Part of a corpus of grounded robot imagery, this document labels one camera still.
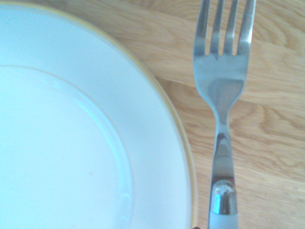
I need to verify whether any white-handled steel fork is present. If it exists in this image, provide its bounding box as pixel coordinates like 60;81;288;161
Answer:
193;0;257;229

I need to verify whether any white gold-rimmed plate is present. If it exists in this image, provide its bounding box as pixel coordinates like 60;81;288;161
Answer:
0;3;198;229

